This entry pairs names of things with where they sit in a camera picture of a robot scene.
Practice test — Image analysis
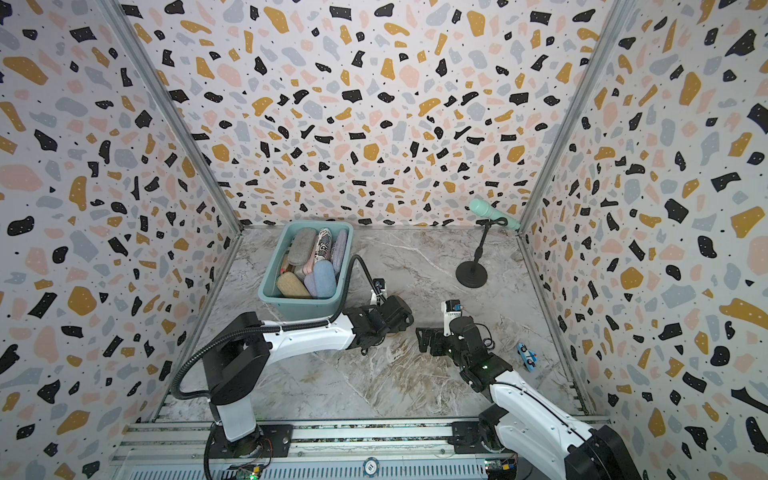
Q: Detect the grey felt case front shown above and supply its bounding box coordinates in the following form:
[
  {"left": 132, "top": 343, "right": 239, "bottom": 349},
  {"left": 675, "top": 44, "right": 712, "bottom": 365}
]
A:
[{"left": 287, "top": 227, "right": 318, "bottom": 266}]

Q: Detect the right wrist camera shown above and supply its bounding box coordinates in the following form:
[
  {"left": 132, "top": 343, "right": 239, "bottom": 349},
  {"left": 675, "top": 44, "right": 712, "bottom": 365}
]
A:
[{"left": 441, "top": 299, "right": 463, "bottom": 336}]

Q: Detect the purple felt case horizontal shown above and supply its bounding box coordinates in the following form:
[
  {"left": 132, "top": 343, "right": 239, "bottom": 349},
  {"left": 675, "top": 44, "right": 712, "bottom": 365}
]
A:
[{"left": 303, "top": 273, "right": 318, "bottom": 298}]

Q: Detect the purple felt case diagonal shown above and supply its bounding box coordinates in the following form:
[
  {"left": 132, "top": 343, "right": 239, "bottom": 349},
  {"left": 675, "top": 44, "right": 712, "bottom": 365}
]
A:
[{"left": 331, "top": 229, "right": 348, "bottom": 275}]

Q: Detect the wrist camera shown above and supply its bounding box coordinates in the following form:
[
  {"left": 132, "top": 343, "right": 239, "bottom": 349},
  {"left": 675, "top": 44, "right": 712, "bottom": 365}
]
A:
[
  {"left": 371, "top": 278, "right": 387, "bottom": 306},
  {"left": 441, "top": 299, "right": 463, "bottom": 336}
]

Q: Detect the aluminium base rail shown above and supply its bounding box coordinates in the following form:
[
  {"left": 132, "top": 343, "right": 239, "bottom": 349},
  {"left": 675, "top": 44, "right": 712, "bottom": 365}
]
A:
[{"left": 101, "top": 418, "right": 541, "bottom": 480}]

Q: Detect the green microphone on black stand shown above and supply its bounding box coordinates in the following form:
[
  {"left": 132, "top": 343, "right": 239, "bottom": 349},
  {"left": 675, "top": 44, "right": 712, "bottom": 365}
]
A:
[{"left": 455, "top": 197, "right": 522, "bottom": 289}]

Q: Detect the pink glasses case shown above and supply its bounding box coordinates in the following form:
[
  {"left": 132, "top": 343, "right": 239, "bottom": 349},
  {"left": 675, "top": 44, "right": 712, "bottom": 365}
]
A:
[{"left": 301, "top": 255, "right": 317, "bottom": 275}]

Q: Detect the teal plastic storage box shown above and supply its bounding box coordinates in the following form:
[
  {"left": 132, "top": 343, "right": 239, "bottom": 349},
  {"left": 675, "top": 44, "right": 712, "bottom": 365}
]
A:
[{"left": 259, "top": 220, "right": 354, "bottom": 321}]

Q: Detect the light blue felt case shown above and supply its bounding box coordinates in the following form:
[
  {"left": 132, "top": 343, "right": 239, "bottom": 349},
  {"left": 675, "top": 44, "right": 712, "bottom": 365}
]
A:
[{"left": 313, "top": 259, "right": 337, "bottom": 299}]

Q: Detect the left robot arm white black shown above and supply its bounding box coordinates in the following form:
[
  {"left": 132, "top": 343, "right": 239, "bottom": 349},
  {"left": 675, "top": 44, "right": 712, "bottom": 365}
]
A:
[{"left": 202, "top": 295, "right": 414, "bottom": 442}]

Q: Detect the newspaper flag case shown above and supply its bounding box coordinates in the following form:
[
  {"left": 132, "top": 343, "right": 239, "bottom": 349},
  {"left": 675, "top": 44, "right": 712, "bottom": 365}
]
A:
[{"left": 314, "top": 228, "right": 333, "bottom": 262}]

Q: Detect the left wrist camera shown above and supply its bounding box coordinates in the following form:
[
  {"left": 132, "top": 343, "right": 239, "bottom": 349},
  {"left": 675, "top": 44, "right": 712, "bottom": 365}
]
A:
[{"left": 371, "top": 278, "right": 387, "bottom": 306}]

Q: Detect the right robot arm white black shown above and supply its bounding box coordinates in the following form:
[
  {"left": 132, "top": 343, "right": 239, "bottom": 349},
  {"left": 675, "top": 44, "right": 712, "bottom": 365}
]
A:
[{"left": 416, "top": 317, "right": 641, "bottom": 479}]

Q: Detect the tan felt case front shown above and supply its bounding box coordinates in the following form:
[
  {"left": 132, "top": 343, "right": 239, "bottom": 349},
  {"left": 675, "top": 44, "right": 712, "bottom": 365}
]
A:
[{"left": 276, "top": 271, "right": 312, "bottom": 299}]

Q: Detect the small blue toy car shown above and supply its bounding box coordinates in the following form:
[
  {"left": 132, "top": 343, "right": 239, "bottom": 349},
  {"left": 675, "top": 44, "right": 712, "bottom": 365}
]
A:
[{"left": 517, "top": 343, "right": 537, "bottom": 372}]

